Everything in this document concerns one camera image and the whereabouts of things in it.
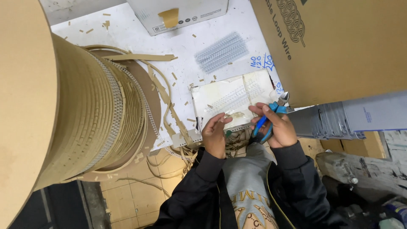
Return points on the white cardboard box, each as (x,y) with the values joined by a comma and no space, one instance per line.
(190,11)

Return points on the flat brown cardboard piece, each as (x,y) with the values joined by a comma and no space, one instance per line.
(353,148)

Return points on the small green cap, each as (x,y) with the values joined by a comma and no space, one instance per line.
(228,133)

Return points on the white plastic-covered board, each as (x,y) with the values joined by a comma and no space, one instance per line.
(219,101)

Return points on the white perforated metal bracket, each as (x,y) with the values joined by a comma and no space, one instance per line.
(186,140)

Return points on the tangle of brown paper strips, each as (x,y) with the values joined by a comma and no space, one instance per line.
(168,101)

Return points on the person's left hand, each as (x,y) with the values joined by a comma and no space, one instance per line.
(213,136)

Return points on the stack of grey sheets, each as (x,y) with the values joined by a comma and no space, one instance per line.
(349,119)

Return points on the long brown paper strip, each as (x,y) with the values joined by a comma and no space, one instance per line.
(140,57)

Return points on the scattered brown paper scraps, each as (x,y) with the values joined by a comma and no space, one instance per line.
(106,24)

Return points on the person's right hand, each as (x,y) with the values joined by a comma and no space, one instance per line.
(281,128)

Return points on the grey stained slab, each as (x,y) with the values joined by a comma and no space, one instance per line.
(362,173)

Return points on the plastic bottle with blue label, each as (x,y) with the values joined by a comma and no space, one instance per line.
(396,209)

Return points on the large brown printed carton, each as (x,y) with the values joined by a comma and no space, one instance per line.
(343,47)

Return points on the person's grey printed sweatshirt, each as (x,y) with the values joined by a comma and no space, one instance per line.
(251,190)

